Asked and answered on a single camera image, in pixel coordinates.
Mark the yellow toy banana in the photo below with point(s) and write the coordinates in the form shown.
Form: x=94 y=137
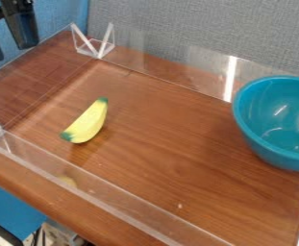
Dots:
x=88 y=124

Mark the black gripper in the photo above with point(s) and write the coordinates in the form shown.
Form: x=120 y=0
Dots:
x=19 y=15

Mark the clear acrylic back barrier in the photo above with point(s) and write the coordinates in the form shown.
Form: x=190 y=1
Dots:
x=208 y=72

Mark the clear acrylic barrier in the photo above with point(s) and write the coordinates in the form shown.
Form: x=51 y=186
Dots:
x=106 y=196
x=208 y=72

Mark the blue plastic bowl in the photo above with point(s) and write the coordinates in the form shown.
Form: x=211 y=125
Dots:
x=266 y=113

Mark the clear acrylic corner bracket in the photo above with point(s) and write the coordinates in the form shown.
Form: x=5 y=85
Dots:
x=88 y=46

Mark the clear acrylic front barrier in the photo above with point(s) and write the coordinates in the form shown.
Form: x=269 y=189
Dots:
x=106 y=196

